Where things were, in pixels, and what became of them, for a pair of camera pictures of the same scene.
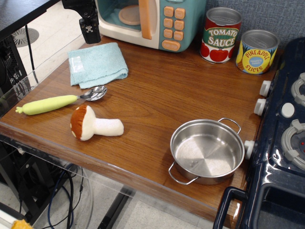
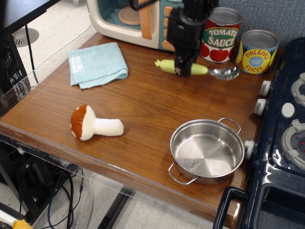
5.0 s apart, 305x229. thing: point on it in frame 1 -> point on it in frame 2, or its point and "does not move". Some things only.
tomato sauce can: (222, 27) does not move
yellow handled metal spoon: (93, 94) -> (168, 66)
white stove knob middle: (259, 106) does not move
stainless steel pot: (210, 150) does not move
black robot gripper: (89, 26) -> (184, 31)
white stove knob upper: (265, 88) does not move
